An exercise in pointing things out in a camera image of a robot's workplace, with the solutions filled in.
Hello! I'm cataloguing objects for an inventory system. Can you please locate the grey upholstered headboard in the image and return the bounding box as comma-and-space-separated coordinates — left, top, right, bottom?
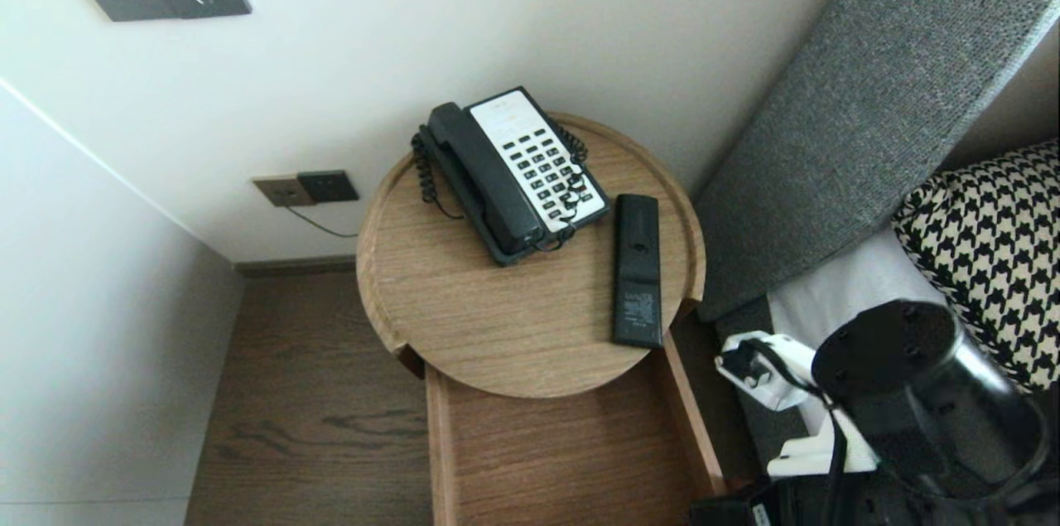
694, 0, 1060, 323

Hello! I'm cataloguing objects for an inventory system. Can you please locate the grey upholstered bed frame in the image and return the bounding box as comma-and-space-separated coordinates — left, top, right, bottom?
714, 298, 796, 494

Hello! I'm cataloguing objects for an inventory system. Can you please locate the round wooden bedside table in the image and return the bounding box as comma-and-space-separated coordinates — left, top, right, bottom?
356, 112, 706, 399

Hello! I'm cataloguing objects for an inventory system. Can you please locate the beige wall socket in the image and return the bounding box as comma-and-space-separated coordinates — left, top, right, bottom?
253, 175, 317, 209

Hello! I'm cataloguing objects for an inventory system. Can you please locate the black telephone handset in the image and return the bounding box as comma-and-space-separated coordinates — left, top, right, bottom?
426, 101, 547, 256

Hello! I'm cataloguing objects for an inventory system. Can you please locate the black coiled telephone cord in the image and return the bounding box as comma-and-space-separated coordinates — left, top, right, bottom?
411, 118, 594, 252

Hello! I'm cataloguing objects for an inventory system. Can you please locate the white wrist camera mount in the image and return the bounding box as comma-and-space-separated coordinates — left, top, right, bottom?
715, 331, 880, 479

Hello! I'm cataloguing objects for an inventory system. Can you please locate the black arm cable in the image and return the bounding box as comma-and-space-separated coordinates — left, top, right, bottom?
733, 338, 854, 526

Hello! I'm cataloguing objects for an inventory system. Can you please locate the wooden baseboard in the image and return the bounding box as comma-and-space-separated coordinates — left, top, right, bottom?
234, 256, 359, 279

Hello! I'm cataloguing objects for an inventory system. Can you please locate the black white corded telephone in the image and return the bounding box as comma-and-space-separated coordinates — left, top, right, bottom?
417, 86, 612, 267

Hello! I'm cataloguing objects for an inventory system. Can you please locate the round wooden side table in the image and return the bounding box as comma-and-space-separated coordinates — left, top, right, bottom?
425, 330, 730, 526

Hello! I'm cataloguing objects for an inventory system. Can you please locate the white bed sheet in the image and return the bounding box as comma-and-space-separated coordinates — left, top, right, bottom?
766, 228, 953, 461

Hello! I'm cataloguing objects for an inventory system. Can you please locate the thin black wall cable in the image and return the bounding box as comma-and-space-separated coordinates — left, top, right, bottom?
282, 201, 359, 240

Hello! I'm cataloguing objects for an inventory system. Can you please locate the black remote control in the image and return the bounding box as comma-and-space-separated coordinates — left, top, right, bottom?
612, 194, 665, 349

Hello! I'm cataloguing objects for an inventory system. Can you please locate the houndstooth pillow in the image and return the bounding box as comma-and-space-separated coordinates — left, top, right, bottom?
891, 138, 1060, 393

